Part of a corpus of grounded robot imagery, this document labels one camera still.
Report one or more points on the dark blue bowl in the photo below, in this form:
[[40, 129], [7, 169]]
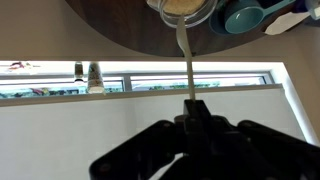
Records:
[[216, 20]]

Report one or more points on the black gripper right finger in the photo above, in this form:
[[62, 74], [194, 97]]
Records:
[[293, 158]]

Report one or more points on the white plastic stirrer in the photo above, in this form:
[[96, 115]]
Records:
[[182, 40]]

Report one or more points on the small bottle on windowsill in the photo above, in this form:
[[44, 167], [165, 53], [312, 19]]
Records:
[[78, 73]]

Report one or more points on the patterned cup on windowsill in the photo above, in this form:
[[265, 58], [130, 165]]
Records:
[[95, 81]]

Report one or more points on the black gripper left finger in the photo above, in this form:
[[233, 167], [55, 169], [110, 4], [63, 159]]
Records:
[[140, 157]]

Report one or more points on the light blue small carton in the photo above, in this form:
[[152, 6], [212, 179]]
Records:
[[313, 7]]

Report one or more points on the glass jar with sugar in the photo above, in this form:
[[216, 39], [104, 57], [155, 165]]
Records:
[[194, 11]]

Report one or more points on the teal measuring cup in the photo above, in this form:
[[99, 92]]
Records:
[[243, 15]]

